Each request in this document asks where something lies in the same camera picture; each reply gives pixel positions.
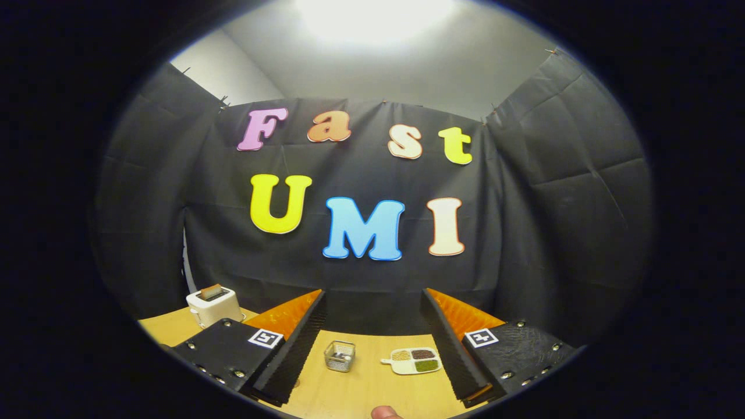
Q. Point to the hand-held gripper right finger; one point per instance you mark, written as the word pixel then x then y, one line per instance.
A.
pixel 448 355

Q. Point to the black backdrop cloth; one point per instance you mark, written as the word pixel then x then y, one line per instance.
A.
pixel 524 233

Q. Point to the wooden table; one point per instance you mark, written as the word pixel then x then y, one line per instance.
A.
pixel 361 396

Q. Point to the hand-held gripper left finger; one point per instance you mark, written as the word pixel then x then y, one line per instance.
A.
pixel 294 361

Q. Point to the white toaster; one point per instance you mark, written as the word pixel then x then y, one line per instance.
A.
pixel 212 311

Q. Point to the divided white grain plate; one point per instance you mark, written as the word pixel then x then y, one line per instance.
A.
pixel 410 363

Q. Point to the toast slice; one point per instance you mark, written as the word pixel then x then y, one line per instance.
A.
pixel 210 290

